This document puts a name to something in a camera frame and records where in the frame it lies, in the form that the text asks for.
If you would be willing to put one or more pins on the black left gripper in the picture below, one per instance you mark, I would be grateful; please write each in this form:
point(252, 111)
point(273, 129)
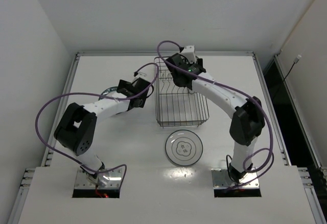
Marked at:
point(125, 88)

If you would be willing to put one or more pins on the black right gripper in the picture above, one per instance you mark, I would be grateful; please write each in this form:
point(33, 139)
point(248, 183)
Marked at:
point(179, 78)

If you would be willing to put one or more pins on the green rimmed white plate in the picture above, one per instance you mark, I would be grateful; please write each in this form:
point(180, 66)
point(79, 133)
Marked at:
point(109, 93)

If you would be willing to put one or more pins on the wire dish rack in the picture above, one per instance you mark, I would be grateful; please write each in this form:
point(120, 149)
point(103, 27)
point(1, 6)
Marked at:
point(176, 106)

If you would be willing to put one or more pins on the black rimmed white plate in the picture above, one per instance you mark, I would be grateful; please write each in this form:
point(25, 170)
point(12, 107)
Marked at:
point(183, 148)

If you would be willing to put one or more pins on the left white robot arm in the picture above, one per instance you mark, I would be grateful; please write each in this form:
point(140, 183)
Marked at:
point(77, 126)

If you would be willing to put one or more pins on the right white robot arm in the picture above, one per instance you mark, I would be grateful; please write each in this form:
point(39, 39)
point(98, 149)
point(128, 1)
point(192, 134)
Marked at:
point(247, 121)

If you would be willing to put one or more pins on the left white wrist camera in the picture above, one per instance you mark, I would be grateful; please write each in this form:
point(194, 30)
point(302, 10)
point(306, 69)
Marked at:
point(139, 74)

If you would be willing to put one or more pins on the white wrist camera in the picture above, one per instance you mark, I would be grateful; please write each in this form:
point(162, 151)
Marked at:
point(139, 74)
point(188, 52)

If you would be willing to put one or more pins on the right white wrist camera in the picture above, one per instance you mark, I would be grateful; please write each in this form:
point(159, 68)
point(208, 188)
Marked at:
point(188, 52)

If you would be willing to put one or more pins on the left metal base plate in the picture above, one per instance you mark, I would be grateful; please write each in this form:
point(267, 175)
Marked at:
point(105, 181)

